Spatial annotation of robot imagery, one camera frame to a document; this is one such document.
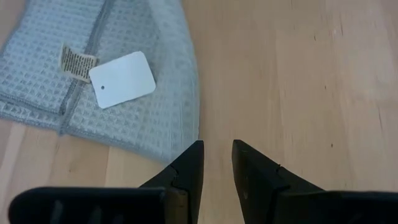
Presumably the grey waffle microfiber towel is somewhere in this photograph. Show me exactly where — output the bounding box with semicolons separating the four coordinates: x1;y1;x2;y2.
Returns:
0;0;200;165

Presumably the white paper hang tag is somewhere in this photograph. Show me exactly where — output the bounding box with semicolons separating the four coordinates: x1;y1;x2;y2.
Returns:
88;50;157;110

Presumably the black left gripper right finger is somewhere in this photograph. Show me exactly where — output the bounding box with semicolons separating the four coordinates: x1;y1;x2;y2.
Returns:
231;139;324;224

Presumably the printed fabric care label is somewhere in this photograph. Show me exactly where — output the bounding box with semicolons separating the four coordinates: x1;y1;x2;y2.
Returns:
58;42;100;84

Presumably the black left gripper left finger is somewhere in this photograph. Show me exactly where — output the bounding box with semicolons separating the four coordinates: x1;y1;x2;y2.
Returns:
139;139;205;224

